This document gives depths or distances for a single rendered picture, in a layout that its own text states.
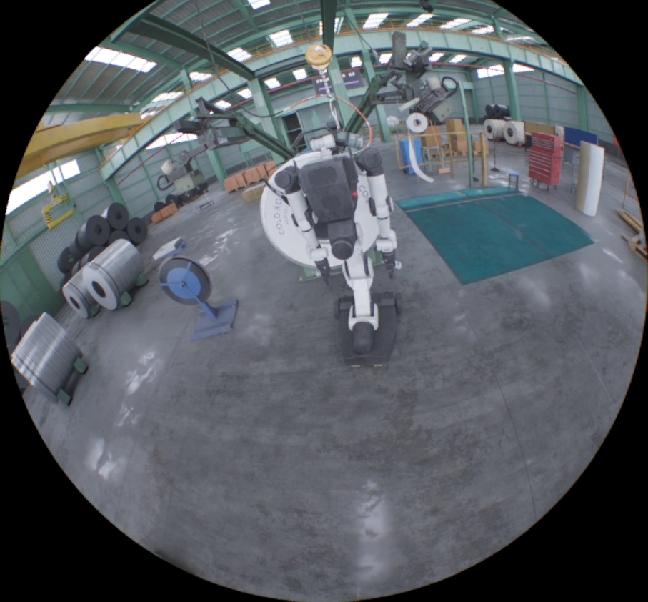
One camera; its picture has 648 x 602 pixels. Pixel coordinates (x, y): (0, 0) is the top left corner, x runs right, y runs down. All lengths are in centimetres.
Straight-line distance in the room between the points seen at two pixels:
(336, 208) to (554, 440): 195
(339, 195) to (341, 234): 21
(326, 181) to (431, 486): 168
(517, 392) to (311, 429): 143
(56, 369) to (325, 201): 494
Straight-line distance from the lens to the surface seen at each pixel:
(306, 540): 162
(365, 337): 145
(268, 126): 676
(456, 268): 252
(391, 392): 162
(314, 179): 102
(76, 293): 769
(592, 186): 518
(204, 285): 249
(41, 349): 502
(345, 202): 106
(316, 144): 118
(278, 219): 216
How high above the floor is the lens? 149
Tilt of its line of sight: 35 degrees down
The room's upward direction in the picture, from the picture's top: 19 degrees counter-clockwise
